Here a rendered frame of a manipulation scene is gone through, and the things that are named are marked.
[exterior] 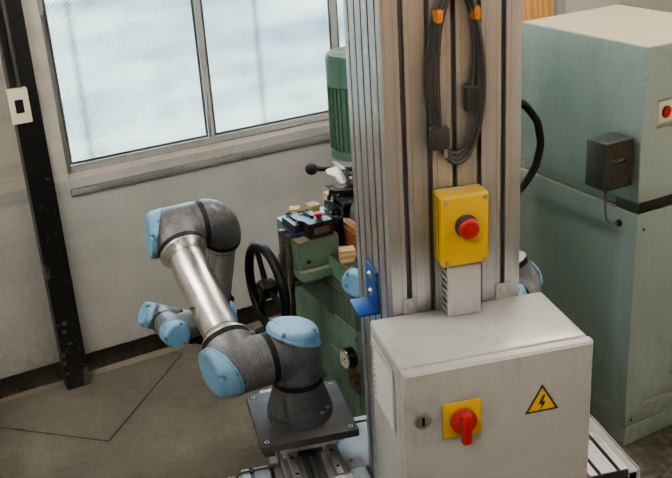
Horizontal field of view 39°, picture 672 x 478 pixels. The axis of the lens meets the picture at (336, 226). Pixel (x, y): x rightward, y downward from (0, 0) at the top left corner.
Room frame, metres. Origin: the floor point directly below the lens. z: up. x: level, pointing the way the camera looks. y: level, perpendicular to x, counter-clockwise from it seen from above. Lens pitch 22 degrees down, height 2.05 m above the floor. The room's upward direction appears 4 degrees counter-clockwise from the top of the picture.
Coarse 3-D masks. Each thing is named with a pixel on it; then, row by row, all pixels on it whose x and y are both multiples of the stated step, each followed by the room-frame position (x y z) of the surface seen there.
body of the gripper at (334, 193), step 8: (336, 192) 2.39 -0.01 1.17; (344, 192) 2.40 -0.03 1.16; (352, 192) 2.41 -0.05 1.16; (328, 200) 2.43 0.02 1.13; (336, 200) 2.39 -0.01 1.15; (344, 200) 2.37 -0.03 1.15; (352, 200) 2.35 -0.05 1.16; (328, 208) 2.41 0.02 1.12; (336, 208) 2.40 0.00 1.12; (344, 208) 2.34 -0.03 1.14; (344, 216) 2.34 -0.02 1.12
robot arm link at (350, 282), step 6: (354, 264) 2.14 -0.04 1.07; (348, 270) 2.13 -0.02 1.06; (354, 270) 2.11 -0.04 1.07; (348, 276) 2.11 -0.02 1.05; (354, 276) 2.10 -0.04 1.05; (342, 282) 2.12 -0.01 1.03; (348, 282) 2.11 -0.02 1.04; (354, 282) 2.10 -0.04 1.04; (348, 288) 2.11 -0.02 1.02; (354, 288) 2.10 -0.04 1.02; (348, 294) 2.12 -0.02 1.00; (354, 294) 2.10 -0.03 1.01
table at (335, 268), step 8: (320, 208) 2.97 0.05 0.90; (280, 224) 2.89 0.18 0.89; (328, 256) 2.59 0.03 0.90; (336, 256) 2.58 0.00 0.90; (328, 264) 2.59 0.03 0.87; (336, 264) 2.54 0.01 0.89; (344, 264) 2.51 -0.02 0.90; (296, 272) 2.57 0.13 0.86; (304, 272) 2.54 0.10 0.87; (312, 272) 2.54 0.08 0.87; (320, 272) 2.55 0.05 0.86; (328, 272) 2.57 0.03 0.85; (336, 272) 2.55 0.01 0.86; (344, 272) 2.50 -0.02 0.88; (304, 280) 2.53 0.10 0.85; (312, 280) 2.54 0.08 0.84
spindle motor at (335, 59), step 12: (336, 48) 2.78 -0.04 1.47; (336, 60) 2.66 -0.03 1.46; (336, 72) 2.66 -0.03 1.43; (336, 84) 2.66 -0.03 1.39; (336, 96) 2.67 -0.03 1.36; (336, 108) 2.67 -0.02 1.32; (348, 108) 2.65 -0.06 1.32; (336, 120) 2.68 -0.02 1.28; (348, 120) 2.65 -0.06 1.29; (336, 132) 2.68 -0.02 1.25; (348, 132) 2.65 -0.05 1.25; (336, 144) 2.68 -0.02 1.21; (348, 144) 2.65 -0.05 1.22; (336, 156) 2.68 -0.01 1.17; (348, 156) 2.65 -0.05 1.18
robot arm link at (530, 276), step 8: (520, 256) 2.11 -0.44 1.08; (520, 264) 2.09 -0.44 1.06; (528, 264) 2.11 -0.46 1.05; (520, 272) 2.08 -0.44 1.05; (528, 272) 2.10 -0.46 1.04; (536, 272) 2.14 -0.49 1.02; (520, 280) 2.07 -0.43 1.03; (528, 280) 2.08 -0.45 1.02; (536, 280) 2.11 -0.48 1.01; (528, 288) 2.05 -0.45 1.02; (536, 288) 2.09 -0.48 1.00
